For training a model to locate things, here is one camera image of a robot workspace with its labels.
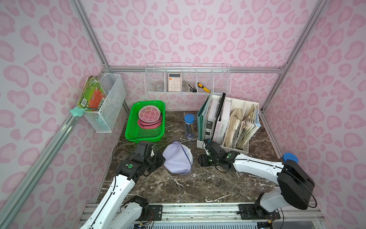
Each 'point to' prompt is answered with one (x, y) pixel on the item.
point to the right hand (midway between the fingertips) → (200, 159)
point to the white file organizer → (249, 122)
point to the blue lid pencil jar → (189, 120)
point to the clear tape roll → (160, 88)
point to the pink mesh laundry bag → (149, 117)
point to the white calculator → (174, 80)
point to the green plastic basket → (135, 133)
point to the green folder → (201, 118)
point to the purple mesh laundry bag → (178, 158)
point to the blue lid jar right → (290, 156)
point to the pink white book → (220, 131)
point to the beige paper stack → (230, 135)
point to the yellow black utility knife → (204, 88)
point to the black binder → (218, 112)
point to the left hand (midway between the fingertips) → (166, 155)
